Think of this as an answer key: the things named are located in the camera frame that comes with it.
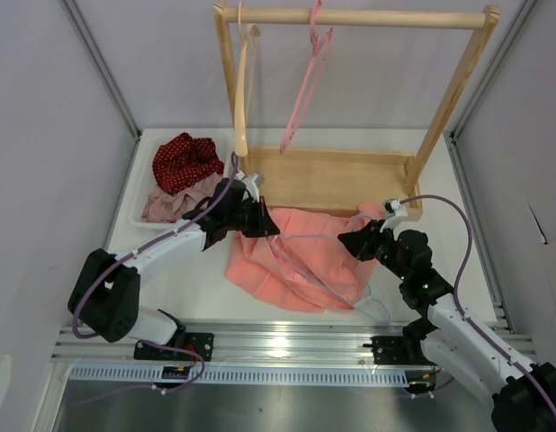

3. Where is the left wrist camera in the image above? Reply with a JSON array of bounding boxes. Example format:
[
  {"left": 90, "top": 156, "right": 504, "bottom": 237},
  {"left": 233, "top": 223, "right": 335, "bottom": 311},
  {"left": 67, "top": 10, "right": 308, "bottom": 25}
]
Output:
[{"left": 235, "top": 171, "right": 265, "bottom": 202}]

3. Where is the dusty pink cloth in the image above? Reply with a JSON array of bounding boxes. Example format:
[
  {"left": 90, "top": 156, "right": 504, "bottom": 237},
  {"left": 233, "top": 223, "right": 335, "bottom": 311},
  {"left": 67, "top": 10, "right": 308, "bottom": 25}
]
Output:
[{"left": 141, "top": 173, "right": 222, "bottom": 223}]

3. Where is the red polka dot cloth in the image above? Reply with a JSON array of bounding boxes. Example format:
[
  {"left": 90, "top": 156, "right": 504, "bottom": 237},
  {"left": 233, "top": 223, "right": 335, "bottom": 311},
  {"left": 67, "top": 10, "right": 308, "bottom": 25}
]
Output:
[{"left": 151, "top": 132, "right": 225, "bottom": 195}]

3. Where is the salmon pink skirt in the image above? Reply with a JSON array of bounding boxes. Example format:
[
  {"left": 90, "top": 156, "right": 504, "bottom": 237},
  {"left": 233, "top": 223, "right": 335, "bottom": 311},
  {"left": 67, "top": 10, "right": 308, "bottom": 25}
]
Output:
[{"left": 225, "top": 202, "right": 380, "bottom": 313}]

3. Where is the beige wooden hanger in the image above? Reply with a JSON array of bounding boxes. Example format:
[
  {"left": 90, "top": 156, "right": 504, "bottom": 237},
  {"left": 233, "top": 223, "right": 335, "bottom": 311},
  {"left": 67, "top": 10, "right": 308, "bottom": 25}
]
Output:
[{"left": 234, "top": 1, "right": 261, "bottom": 158}]

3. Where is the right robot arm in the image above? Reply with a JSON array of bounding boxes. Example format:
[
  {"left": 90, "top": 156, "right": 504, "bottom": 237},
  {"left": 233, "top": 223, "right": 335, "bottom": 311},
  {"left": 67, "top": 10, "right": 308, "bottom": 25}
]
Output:
[{"left": 337, "top": 220, "right": 556, "bottom": 431}]

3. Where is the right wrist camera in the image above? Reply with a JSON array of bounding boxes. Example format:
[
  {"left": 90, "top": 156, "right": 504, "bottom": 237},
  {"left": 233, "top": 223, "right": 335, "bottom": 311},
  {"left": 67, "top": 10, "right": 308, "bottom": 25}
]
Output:
[{"left": 380, "top": 199, "right": 408, "bottom": 233}]

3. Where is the aluminium mounting rail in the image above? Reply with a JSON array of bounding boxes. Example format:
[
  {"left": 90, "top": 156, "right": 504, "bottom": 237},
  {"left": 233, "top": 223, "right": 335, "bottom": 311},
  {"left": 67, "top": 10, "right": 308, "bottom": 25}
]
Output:
[{"left": 50, "top": 317, "right": 542, "bottom": 372}]

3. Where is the wooden clothes rack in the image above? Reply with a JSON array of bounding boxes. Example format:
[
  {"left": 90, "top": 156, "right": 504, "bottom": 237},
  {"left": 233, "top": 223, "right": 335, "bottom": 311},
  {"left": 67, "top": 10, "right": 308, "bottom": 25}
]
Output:
[{"left": 214, "top": 1, "right": 501, "bottom": 216}]

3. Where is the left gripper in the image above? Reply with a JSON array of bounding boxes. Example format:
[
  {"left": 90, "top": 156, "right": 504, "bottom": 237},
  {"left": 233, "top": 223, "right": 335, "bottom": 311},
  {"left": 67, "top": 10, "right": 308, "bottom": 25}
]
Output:
[{"left": 226, "top": 197, "right": 279, "bottom": 239}]

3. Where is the white plastic bin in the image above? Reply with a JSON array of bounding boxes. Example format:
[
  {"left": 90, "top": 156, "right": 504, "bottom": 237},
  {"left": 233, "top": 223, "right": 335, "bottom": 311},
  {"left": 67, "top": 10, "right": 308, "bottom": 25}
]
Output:
[{"left": 127, "top": 132, "right": 239, "bottom": 235}]

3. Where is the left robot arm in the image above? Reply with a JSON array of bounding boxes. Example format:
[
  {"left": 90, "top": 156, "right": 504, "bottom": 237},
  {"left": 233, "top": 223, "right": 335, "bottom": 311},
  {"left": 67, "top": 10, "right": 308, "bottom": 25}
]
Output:
[{"left": 67, "top": 174, "right": 280, "bottom": 360}]

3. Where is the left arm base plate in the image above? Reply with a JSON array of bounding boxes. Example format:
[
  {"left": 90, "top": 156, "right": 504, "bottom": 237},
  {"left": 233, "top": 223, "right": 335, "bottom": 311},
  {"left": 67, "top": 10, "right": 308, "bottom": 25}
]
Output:
[{"left": 133, "top": 331, "right": 215, "bottom": 362}]

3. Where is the light blue wire hanger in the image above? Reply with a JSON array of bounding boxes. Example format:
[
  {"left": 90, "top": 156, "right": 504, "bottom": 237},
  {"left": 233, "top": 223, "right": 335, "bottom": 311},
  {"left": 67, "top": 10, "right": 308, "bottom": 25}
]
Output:
[{"left": 277, "top": 234, "right": 391, "bottom": 327}]

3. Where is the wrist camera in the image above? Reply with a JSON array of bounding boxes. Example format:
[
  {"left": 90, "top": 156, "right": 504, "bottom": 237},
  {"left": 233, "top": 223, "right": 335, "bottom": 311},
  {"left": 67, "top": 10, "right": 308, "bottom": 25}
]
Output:
[
  {"left": 235, "top": 171, "right": 265, "bottom": 202},
  {"left": 380, "top": 199, "right": 408, "bottom": 233}
]

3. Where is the white slotted cable duct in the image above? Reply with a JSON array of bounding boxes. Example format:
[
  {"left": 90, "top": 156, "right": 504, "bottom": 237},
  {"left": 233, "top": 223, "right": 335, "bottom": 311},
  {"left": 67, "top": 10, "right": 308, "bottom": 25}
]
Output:
[{"left": 69, "top": 364, "right": 408, "bottom": 388}]

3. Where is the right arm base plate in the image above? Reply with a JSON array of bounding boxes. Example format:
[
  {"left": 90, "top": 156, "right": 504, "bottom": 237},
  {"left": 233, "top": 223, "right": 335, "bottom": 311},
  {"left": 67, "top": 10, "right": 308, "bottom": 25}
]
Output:
[{"left": 363, "top": 336, "right": 432, "bottom": 366}]

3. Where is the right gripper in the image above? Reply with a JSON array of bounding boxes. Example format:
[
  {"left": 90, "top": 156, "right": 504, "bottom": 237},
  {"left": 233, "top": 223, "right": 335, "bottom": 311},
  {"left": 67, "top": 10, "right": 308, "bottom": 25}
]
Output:
[{"left": 337, "top": 220, "right": 410, "bottom": 282}]

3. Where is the pink plastic hanger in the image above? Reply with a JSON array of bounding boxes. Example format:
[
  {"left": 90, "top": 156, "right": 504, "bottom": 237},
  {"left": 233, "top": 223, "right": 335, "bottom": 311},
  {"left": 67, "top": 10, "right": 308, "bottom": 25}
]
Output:
[{"left": 279, "top": 0, "right": 334, "bottom": 154}]

